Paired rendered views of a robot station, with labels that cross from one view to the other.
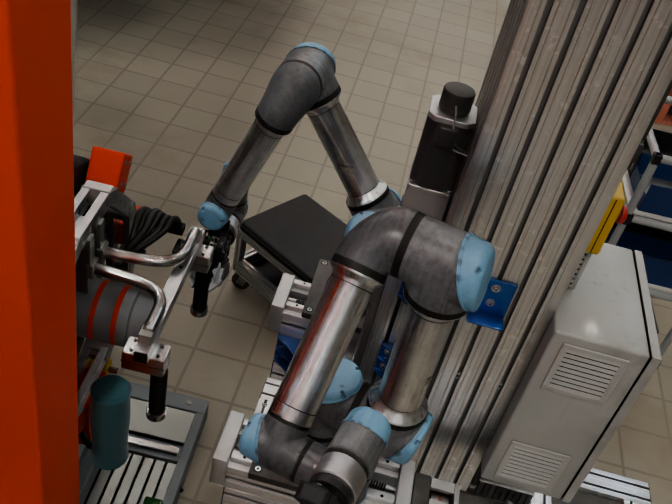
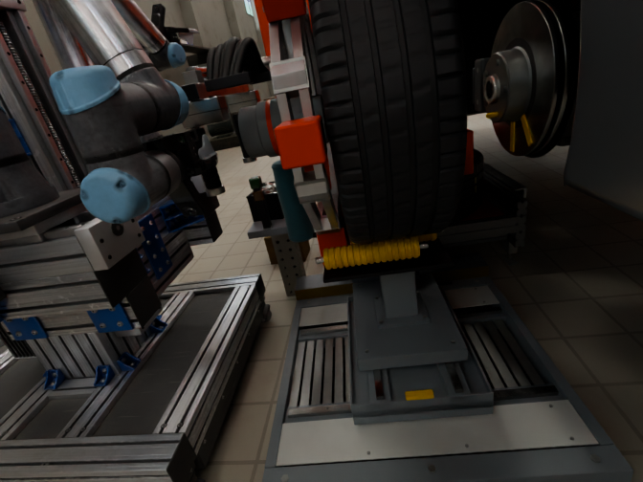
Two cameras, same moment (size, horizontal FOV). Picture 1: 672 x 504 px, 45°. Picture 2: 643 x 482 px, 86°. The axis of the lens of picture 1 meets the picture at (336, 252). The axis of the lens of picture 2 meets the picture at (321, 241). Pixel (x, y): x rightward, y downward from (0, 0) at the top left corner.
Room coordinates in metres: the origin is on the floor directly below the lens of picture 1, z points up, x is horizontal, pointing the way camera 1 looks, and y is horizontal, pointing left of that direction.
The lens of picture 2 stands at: (2.23, 0.63, 0.94)
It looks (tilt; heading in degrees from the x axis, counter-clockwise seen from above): 24 degrees down; 188
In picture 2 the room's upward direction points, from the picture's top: 11 degrees counter-clockwise
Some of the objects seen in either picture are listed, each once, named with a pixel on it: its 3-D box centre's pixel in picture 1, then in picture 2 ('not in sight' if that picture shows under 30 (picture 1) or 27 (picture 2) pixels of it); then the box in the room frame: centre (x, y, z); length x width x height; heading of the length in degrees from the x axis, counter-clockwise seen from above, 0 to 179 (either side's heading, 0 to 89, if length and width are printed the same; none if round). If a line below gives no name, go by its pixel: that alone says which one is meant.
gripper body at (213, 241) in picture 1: (216, 245); (173, 160); (1.60, 0.30, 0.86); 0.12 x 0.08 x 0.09; 1
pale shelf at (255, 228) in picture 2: not in sight; (277, 213); (0.76, 0.25, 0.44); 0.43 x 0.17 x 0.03; 0
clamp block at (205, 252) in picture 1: (192, 255); (204, 111); (1.46, 0.33, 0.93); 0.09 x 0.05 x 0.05; 90
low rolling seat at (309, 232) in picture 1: (302, 266); not in sight; (2.41, 0.11, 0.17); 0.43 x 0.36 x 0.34; 54
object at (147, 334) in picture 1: (120, 287); not in sight; (1.19, 0.41, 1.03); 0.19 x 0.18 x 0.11; 90
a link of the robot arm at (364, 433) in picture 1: (357, 445); not in sight; (0.80, -0.10, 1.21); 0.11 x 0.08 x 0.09; 163
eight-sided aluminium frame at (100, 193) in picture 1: (81, 305); (311, 121); (1.29, 0.53, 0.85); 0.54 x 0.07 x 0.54; 0
